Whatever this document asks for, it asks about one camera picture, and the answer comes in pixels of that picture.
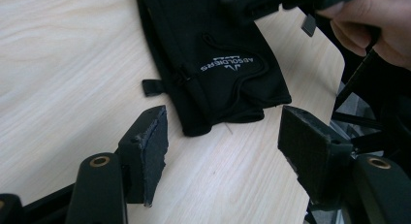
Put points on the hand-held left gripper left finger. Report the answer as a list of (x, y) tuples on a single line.
[(143, 159)]

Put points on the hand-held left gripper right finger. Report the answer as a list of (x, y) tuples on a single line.
[(310, 153)]

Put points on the black glove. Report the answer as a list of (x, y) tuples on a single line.
[(226, 39), (195, 125)]

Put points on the small black tab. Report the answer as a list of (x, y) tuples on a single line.
[(309, 25)]

